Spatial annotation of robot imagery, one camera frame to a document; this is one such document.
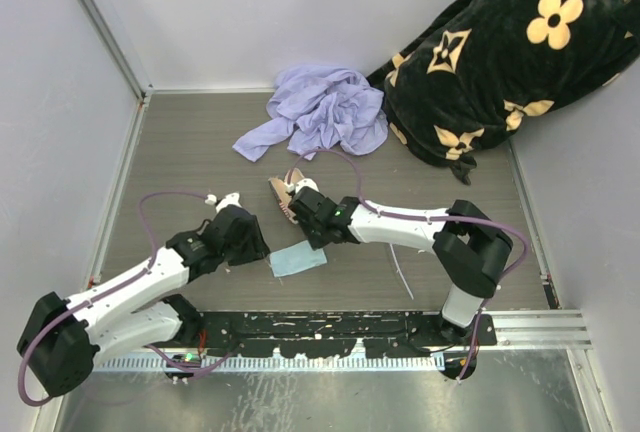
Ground light blue cleaning cloth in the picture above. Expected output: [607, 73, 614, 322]
[269, 241, 327, 278]

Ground printed glasses case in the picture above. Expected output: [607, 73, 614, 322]
[268, 168, 305, 225]

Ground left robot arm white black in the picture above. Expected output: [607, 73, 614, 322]
[17, 204, 270, 406]

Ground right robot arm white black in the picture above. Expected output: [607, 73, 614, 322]
[288, 186, 513, 346]

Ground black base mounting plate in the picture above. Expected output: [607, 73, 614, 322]
[142, 309, 499, 361]

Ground crumpled lavender cloth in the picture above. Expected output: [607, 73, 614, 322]
[233, 65, 388, 162]

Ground black floral plush blanket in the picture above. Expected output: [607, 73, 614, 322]
[369, 0, 639, 183]

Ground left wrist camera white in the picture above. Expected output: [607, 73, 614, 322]
[204, 192, 242, 213]

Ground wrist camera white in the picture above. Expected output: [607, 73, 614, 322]
[204, 192, 242, 213]
[284, 168, 318, 196]

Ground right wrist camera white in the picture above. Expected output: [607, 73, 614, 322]
[284, 168, 318, 196]

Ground white frame sunglasses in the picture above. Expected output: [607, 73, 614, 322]
[389, 245, 429, 302]

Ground slotted grey cable duct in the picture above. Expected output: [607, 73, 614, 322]
[95, 346, 445, 373]

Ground aluminium frame post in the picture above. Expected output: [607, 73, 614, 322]
[52, 0, 154, 101]

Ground aluminium front rail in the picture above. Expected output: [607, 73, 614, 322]
[491, 309, 592, 350]

